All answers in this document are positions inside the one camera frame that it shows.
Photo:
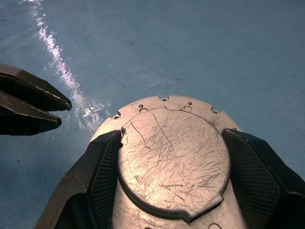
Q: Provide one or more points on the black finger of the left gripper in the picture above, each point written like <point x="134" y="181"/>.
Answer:
<point x="23" y="119"/>
<point x="31" y="88"/>

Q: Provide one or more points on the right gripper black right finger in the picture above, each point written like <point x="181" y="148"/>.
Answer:
<point x="257" y="179"/>

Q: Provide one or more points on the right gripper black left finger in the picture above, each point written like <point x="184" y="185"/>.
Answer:
<point x="95" y="179"/>

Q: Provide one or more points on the silver motor cover with board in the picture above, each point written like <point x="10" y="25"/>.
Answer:
<point x="171" y="155"/>

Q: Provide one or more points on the blue foam table mat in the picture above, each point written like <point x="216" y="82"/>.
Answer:
<point x="190" y="47"/>

